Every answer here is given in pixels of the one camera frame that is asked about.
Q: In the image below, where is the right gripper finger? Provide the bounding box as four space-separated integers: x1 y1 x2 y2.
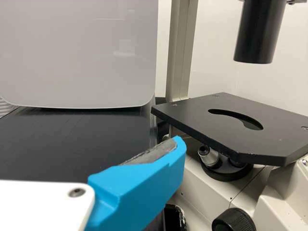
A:
83 135 187 231

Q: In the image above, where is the black tray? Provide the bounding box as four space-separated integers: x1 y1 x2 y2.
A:
164 204 186 231

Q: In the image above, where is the cream microscope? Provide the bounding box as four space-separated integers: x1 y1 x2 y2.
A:
150 0 308 231

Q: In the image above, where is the black platform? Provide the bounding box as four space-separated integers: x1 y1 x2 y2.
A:
0 105 159 184

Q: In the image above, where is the white box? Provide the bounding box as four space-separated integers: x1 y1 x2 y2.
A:
0 0 160 110

